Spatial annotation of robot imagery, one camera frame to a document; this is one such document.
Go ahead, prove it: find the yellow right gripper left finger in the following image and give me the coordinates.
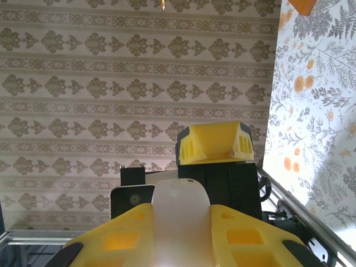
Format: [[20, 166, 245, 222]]
[[51, 202, 155, 267]]

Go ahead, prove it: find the aluminium frame post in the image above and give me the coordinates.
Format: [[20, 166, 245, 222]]
[[0, 228, 84, 246]]

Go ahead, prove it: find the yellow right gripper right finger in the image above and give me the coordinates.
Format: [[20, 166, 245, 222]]
[[210, 204, 330, 267]]

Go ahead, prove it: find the orange wooden board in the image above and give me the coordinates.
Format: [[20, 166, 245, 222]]
[[288, 0, 318, 16]]

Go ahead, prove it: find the white earbud charging case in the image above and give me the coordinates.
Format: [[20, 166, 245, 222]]
[[151, 177, 214, 267]]

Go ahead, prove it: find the aluminium rail beam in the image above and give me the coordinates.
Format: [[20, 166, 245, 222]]
[[257, 160, 356, 267]]

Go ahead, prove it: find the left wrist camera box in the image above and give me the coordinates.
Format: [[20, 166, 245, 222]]
[[110, 184, 156, 222]]

